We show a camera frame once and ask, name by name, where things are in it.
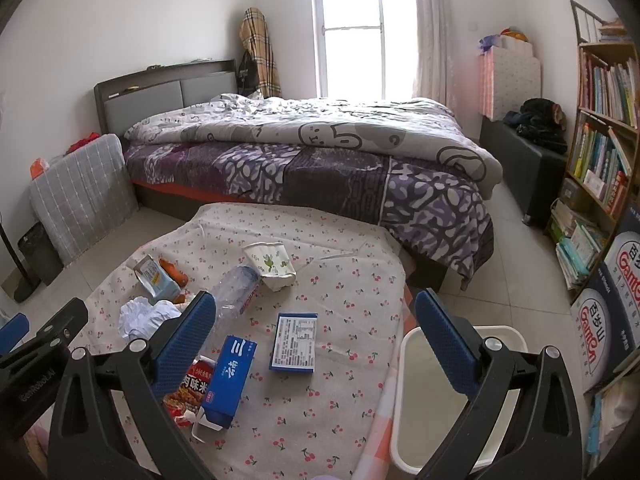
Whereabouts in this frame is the red snack wrapper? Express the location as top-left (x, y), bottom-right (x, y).
top-left (163, 356), bottom-right (216, 427)

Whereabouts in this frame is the white tissue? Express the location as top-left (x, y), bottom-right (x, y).
top-left (118, 297), bottom-right (181, 341)

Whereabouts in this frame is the blue tall carton box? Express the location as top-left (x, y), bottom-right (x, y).
top-left (198, 336), bottom-right (257, 431)

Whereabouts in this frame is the light blue milk carton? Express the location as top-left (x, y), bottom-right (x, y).
top-left (134, 256), bottom-right (181, 304)

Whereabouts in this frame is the clear plastic water bottle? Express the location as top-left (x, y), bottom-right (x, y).
top-left (212, 266), bottom-right (260, 334)

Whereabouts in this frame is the blue label box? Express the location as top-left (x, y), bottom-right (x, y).
top-left (269, 313), bottom-right (318, 374)

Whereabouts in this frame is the crushed floral paper cup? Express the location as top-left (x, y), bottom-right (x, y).
top-left (243, 243), bottom-right (297, 292)

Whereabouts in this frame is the white plastic trash bin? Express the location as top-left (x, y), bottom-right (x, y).
top-left (390, 325), bottom-right (528, 478)

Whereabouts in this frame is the white low shelf with papers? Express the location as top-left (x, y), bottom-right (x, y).
top-left (586, 370), bottom-right (639, 474)

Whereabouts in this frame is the lower Ganten water carton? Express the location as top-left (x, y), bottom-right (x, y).
top-left (570, 264), bottom-right (639, 393)

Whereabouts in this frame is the ganten water carton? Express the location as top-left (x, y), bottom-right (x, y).
top-left (570, 264), bottom-right (639, 393)
top-left (604, 204), bottom-right (640, 351)

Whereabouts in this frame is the grey checked cushion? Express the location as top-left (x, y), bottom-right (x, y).
top-left (29, 133), bottom-right (139, 266)

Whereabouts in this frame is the upper Ganten water carton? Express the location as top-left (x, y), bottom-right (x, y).
top-left (604, 204), bottom-right (640, 351)

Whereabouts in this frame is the red cloth behind cushion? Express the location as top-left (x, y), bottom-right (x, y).
top-left (65, 132), bottom-right (101, 155)

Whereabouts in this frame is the purple patterned bed sheet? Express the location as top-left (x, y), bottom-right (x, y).
top-left (125, 141), bottom-right (495, 283)

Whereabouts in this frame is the wooden bookshelf with books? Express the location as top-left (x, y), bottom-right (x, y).
top-left (548, 1), bottom-right (639, 297)

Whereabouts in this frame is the bed with dark headboard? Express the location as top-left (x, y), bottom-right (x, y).
top-left (92, 58), bottom-right (497, 294)

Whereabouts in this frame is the black storage bench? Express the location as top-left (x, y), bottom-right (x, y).
top-left (480, 117), bottom-right (566, 230)

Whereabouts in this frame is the cherry print table cloth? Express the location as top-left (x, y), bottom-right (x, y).
top-left (22, 201), bottom-right (409, 480)

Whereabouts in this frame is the dark clothes pile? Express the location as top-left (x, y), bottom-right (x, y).
top-left (503, 98), bottom-right (567, 155)

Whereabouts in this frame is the white cartoon print duvet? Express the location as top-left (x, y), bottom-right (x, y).
top-left (124, 93), bottom-right (503, 200)

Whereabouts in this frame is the black bag hanging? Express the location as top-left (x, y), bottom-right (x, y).
top-left (236, 51), bottom-right (259, 96)

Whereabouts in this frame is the pink white folded panel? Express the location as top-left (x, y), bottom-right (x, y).
top-left (478, 35), bottom-right (542, 120)

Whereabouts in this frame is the sheer white curtain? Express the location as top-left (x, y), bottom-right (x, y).
top-left (414, 0), bottom-right (456, 110)

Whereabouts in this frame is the plaid fabric hanging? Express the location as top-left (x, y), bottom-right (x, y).
top-left (240, 6), bottom-right (282, 98)

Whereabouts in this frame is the window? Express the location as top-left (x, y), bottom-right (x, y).
top-left (314, 0), bottom-right (418, 101)

